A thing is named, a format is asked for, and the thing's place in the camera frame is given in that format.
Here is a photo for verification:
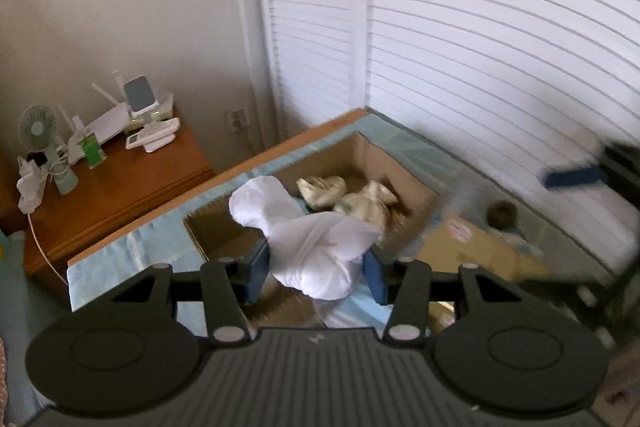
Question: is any short white remote control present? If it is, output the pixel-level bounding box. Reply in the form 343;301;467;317
142;136;177;154

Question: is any cream cloth bundle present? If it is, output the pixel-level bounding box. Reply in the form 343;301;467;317
296;176;347;210

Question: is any teal bed sheet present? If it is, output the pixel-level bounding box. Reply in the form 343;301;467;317
0;229;73;413

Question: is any gold rectangular box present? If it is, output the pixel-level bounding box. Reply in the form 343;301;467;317
417;212;549;333

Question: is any white power strip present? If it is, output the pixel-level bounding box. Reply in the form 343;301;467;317
17;157;51;215

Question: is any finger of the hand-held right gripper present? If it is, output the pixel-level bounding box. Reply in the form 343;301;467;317
542;163;610;191

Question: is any knotted white cloth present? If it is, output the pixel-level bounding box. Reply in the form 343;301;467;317
228;175;383;300

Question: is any small green desk fan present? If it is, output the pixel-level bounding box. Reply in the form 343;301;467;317
19;105;79;195

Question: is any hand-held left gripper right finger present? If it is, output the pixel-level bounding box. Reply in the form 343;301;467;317
362;249;526;342

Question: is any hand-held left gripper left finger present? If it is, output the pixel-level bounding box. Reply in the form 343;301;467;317
107;239;273;344

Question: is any floral cloth bundle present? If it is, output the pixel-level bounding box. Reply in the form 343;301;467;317
332;180;401;225

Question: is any brown scrunchie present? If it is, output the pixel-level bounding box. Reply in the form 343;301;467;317
487;201;521;230

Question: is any small green bottle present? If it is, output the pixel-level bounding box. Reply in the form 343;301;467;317
82;133;107;169

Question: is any wide white louvered door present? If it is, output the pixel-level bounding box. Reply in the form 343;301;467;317
364;0;640;260

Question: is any brown cardboard box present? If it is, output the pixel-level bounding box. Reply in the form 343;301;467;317
182;131;448;325

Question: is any white router with antennas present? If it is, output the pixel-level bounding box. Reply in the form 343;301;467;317
56;70;133;165

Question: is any white power cable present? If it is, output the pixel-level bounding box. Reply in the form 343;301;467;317
27;211;69;286

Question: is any wooden nightstand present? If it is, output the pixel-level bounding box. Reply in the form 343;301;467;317
22;107;216;290

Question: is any narrow white louvered door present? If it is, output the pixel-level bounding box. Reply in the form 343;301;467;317
254;0;370;154

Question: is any long white remote control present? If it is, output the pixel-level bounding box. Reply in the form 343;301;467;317
125;118;181;150

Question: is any small screen on stand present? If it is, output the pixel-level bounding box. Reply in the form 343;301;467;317
122;77;176;128

